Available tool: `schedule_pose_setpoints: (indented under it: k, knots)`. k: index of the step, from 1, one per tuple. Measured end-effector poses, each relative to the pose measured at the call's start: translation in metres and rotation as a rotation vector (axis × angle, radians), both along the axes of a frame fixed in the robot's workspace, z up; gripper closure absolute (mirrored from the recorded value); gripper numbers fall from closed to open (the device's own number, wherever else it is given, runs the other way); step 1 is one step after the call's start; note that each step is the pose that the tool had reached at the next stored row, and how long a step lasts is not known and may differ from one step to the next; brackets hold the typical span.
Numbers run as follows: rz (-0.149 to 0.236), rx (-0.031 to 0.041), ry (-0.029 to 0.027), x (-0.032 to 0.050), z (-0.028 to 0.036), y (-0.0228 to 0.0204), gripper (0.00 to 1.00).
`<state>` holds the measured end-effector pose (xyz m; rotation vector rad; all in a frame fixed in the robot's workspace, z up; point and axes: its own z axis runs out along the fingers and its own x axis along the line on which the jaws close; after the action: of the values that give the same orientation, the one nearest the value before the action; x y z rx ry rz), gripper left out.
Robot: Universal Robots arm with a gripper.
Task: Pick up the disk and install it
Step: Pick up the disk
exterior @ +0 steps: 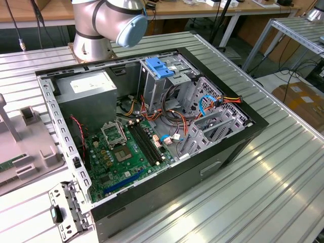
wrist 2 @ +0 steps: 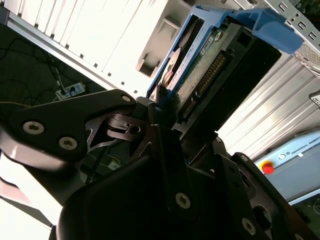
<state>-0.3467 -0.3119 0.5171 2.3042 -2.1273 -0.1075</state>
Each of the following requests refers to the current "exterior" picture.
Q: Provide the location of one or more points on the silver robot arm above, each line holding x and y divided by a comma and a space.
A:
88, 15

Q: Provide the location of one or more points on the metal disk bay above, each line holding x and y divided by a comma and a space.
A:
202, 136

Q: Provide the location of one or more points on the black RAM slot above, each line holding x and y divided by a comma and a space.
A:
143, 144
150, 141

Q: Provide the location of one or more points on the metal optical drive cage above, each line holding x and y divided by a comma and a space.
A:
154, 88

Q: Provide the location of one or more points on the CPU socket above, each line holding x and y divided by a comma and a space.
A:
122, 153

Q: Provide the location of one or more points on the blue plastic drive latch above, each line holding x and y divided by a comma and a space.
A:
158, 68

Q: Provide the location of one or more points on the green motherboard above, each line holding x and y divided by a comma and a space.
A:
119, 172

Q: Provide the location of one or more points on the blue expansion slot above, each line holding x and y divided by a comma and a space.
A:
124, 182

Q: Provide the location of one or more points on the grey power supply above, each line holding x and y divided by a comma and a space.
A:
86, 106

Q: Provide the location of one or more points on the black PC case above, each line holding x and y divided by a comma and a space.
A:
157, 200

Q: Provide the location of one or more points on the wooden desk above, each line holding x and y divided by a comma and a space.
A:
177, 7

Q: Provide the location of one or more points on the black tripod stand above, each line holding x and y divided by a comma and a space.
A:
223, 14

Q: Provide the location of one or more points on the white box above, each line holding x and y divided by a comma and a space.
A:
212, 3
234, 3

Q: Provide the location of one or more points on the grey parts rack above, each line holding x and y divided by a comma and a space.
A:
27, 141

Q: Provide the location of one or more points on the black latch with blue tab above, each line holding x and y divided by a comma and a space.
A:
56, 215

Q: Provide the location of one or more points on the large cardboard box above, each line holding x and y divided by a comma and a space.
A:
303, 101

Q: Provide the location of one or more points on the green RAM stick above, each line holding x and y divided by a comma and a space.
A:
10, 163

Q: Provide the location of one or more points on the metal slat shelf table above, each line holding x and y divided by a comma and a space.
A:
291, 27

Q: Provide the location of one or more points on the small brown box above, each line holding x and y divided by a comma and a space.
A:
46, 3

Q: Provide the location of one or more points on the metal slot cover bracket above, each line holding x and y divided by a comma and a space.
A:
60, 188

